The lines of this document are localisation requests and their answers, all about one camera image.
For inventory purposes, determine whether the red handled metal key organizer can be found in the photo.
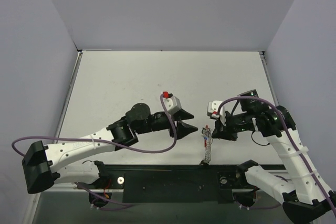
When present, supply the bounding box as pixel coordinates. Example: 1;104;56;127
202;125;213;163

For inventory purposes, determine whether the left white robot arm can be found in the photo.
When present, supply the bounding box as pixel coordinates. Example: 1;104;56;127
22;103;198;194

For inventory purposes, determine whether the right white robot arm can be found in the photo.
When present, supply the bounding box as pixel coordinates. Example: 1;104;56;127
207;90;335;223

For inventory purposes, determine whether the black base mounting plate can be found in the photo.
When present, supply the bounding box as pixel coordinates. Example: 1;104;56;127
94;163;234;204

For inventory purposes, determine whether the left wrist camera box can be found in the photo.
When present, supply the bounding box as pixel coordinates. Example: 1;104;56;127
162;91;182;115

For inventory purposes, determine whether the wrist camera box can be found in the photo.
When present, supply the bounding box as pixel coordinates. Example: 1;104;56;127
207;101;226;126
162;91;182;115

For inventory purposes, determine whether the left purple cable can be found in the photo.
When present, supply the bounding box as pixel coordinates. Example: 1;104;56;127
12;95;177;211

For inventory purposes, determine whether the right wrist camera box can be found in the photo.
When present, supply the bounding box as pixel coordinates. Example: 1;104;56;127
207;101;226;126

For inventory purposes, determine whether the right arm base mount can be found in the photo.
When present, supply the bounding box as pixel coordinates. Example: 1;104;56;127
217;166;259;208

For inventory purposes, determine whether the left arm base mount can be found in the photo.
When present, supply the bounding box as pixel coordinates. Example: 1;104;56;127
75;175;127;211

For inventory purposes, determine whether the aluminium rail frame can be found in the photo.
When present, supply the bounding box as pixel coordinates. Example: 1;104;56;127
31;50;315;193

